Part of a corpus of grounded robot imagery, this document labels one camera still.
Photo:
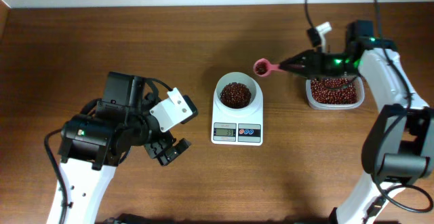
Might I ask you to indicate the pink measuring scoop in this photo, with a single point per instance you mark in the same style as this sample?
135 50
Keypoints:
264 68

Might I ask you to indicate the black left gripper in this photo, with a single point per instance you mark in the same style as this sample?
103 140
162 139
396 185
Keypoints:
165 141

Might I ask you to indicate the red beans in bowl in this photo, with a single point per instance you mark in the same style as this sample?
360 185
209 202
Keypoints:
235 95

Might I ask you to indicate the clear plastic bean container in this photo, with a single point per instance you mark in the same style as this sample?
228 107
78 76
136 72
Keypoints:
319 106

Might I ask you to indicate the white digital kitchen scale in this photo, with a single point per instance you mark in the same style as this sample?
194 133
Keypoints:
242 126

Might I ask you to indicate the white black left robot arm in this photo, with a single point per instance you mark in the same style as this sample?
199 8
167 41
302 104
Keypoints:
87 150

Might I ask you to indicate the red adzuki beans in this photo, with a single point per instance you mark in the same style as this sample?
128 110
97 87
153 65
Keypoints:
333 91

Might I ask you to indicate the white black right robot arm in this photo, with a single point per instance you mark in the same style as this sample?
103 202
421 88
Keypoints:
399 148

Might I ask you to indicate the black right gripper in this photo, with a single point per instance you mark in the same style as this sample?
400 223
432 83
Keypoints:
312 61

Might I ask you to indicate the white plastic bowl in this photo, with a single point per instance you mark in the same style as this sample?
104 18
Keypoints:
255 101

